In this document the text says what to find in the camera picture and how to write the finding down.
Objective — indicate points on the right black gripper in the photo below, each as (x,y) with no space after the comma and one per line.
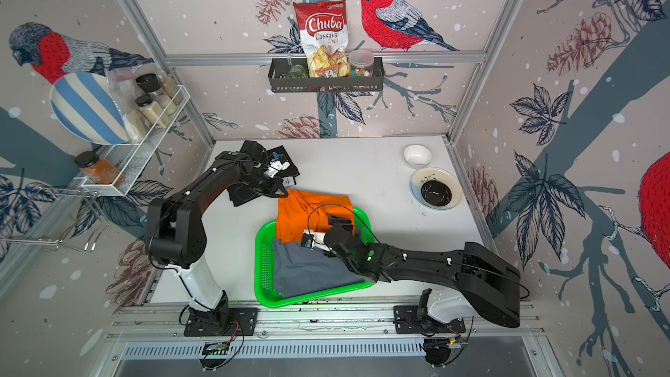
(339,223)

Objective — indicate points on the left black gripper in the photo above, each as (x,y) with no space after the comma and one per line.
(272,191)

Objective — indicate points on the black t-shirt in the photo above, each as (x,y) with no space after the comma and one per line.
(241,194)

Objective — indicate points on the orange t-shirt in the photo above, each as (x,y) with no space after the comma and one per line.
(303,210)

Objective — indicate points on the grey t-shirt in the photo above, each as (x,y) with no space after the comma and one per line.
(299,271)

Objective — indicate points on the green plastic basket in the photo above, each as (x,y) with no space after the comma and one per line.
(264,274)

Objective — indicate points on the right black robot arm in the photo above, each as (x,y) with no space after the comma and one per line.
(490,284)

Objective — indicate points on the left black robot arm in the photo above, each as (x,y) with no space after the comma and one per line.
(176,239)

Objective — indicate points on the white plate with dark centre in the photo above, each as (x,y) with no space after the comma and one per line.
(435,188)

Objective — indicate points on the small white bowl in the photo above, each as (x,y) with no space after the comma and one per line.
(417,155)

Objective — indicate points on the green item in shelf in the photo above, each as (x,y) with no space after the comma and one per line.
(298,72)

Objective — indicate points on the beige spice jar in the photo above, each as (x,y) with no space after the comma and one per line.
(152,111)

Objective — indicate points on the black lid spice jar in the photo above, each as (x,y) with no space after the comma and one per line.
(150,84)

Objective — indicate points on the clear lidded candy jar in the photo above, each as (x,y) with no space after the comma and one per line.
(361,63)

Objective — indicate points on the orange spice jar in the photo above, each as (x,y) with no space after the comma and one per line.
(98,169)

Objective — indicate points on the red Chuba chips bag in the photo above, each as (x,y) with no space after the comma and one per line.
(324,37)

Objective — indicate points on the clear plastic bag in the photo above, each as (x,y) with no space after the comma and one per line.
(124,91)

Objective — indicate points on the blue striped plate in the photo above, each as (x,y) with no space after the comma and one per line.
(83,105)

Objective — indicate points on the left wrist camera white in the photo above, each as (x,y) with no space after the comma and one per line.
(276,166)

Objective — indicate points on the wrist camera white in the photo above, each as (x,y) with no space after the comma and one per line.
(276,166)
(314,241)

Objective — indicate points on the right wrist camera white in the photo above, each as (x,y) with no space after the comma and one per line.
(314,241)

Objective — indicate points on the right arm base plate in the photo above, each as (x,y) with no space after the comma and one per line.
(409,320)

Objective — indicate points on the black wall shelf basket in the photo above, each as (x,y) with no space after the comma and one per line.
(281,83)

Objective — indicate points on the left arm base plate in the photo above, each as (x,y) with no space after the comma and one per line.
(228,322)

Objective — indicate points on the chrome wire hook rack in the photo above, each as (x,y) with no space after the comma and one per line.
(51,219)

